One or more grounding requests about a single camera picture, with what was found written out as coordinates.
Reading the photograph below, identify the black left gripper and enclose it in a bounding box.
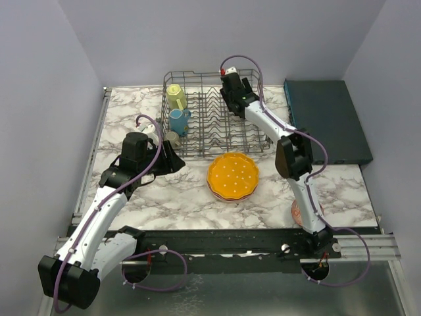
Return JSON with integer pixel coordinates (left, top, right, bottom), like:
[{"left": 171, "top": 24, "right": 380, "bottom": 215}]
[{"left": 138, "top": 140, "right": 186, "bottom": 176}]

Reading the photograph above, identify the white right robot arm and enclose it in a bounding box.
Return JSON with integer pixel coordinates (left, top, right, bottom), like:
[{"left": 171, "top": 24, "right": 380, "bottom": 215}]
[{"left": 220, "top": 71, "right": 333, "bottom": 258}]

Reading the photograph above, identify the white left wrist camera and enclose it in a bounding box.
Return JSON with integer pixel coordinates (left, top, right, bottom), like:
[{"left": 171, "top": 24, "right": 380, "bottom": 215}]
[{"left": 136, "top": 122, "right": 159, "bottom": 145}]

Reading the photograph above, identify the orange polka dot plate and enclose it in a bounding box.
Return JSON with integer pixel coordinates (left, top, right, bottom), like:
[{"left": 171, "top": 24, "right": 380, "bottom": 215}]
[{"left": 207, "top": 152, "right": 259, "bottom": 198}]

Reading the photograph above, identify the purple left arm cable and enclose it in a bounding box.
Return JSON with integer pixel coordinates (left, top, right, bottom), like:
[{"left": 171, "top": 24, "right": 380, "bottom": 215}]
[{"left": 52, "top": 114, "right": 188, "bottom": 313}]

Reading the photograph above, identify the red patterned glass bowl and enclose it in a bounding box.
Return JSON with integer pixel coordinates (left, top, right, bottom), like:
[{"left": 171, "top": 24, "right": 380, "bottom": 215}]
[{"left": 291, "top": 199, "right": 315, "bottom": 227}]

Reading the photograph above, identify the blue floral mug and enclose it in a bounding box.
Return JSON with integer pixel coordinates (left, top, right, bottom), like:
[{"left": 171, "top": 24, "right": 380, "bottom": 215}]
[{"left": 168, "top": 109, "right": 191, "bottom": 136}]

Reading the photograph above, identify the small grey cup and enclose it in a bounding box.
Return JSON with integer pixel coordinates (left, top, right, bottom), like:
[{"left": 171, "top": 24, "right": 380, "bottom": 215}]
[{"left": 165, "top": 131, "right": 181, "bottom": 148}]

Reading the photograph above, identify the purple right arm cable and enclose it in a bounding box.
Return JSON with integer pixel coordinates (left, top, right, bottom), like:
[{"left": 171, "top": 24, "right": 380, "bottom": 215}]
[{"left": 219, "top": 55, "right": 372, "bottom": 287}]

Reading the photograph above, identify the grey wire dish rack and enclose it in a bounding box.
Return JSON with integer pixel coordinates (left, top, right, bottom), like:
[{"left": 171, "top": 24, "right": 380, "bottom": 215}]
[{"left": 159, "top": 71, "right": 270, "bottom": 158}]

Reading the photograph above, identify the pink plate under stack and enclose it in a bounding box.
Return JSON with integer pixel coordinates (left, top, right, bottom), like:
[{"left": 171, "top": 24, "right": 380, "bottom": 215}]
[{"left": 209, "top": 187, "right": 256, "bottom": 203}]

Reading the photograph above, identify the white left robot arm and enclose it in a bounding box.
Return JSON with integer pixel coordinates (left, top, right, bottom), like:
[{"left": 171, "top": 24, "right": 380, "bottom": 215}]
[{"left": 37, "top": 132, "right": 185, "bottom": 309}]

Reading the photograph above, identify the pale yellow mug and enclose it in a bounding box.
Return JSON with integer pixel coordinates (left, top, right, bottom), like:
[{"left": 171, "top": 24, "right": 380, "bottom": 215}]
[{"left": 166, "top": 84, "right": 187, "bottom": 110}]

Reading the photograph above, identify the blue network switch box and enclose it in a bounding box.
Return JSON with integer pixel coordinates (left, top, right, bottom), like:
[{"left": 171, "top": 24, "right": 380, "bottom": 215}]
[{"left": 284, "top": 80, "right": 373, "bottom": 165}]

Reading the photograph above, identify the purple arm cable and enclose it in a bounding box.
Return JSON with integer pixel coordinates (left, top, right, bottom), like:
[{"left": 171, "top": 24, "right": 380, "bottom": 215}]
[
  {"left": 219, "top": 55, "right": 372, "bottom": 287},
  {"left": 52, "top": 114, "right": 188, "bottom": 313}
]

